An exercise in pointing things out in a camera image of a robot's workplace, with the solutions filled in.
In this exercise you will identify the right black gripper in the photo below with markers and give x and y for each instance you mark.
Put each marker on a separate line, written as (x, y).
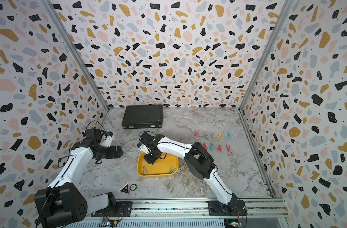
(149, 161)

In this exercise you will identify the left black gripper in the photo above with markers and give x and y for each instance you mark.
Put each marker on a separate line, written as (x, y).
(111, 153)

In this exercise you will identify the yellow plastic storage tray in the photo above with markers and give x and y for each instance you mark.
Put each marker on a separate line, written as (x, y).
(160, 168)

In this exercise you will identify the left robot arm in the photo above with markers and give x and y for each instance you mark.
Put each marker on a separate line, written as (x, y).
(62, 203)

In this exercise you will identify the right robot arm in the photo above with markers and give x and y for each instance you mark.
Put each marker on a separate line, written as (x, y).
(201, 165)

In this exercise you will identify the black hard case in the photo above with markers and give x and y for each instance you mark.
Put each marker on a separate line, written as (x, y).
(143, 116)

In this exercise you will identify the black triangle marker sticker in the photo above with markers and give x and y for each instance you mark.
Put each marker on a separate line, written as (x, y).
(125, 189)

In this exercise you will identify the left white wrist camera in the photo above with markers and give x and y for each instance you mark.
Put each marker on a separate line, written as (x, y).
(107, 139)

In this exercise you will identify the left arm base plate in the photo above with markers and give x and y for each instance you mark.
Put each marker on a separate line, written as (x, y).
(120, 209)

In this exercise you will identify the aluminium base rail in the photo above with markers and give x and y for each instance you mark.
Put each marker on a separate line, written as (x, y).
(193, 213)

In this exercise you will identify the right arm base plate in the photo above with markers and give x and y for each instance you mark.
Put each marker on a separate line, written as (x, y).
(232, 209)

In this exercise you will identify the left frame aluminium post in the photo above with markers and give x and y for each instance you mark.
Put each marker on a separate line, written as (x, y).
(48, 6)

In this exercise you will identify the frame aluminium post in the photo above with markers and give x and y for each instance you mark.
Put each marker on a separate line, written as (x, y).
(48, 6)
(282, 17)

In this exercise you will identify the right frame aluminium post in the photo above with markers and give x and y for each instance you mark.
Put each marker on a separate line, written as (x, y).
(282, 17)

